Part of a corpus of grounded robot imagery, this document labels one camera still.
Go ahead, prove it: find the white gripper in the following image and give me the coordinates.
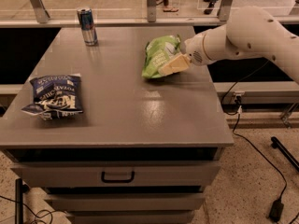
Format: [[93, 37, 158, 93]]
[[158, 33, 208, 77]]

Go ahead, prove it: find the green rice chip bag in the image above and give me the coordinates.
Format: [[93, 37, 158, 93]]
[[142, 35, 181, 79]]

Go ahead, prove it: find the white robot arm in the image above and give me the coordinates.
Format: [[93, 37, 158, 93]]
[[158, 6, 299, 83]]

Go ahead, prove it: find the redbull can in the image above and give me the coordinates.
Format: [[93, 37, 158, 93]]
[[77, 7, 98, 46]]

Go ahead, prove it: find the blue potato chip bag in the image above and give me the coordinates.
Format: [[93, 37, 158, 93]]
[[21, 74, 83, 120]]

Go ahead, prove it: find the black stand leg right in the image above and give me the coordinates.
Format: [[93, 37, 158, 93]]
[[271, 136, 299, 172]]

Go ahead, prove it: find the black power adapter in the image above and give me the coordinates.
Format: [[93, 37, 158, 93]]
[[269, 199, 284, 222]]

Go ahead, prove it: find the middle grey drawer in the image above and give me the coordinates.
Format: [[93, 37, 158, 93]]
[[45, 193, 205, 212]]

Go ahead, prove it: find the grey drawer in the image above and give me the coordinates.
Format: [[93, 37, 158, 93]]
[[45, 193, 205, 212], [67, 211, 194, 224], [11, 161, 221, 188]]

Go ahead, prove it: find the top grey drawer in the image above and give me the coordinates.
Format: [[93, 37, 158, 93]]
[[11, 161, 221, 188]]

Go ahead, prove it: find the bottom grey drawer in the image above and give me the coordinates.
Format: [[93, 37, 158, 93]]
[[67, 211, 194, 224]]

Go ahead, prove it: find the black stand pole left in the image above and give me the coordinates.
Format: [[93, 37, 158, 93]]
[[15, 178, 23, 224]]

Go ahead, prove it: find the wall power outlet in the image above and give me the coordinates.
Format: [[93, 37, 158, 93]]
[[234, 91, 245, 105]]

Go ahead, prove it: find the middle metal railing post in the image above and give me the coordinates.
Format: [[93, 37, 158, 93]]
[[147, 0, 156, 22]]

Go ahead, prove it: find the metal railing post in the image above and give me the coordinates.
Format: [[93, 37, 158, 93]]
[[218, 0, 233, 21], [147, 0, 156, 22], [30, 0, 50, 23]]

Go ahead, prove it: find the black power cable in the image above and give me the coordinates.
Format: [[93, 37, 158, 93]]
[[220, 59, 288, 201]]

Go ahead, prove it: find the right metal railing post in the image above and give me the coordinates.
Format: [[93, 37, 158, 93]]
[[218, 0, 233, 21]]

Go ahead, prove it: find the black drawer handle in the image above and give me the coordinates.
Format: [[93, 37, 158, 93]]
[[100, 171, 135, 184]]

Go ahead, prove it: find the left metal railing post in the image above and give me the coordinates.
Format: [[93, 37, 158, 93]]
[[30, 0, 50, 23]]

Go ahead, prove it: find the black floor cable left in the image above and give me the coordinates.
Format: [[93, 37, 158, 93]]
[[0, 195, 66, 224]]

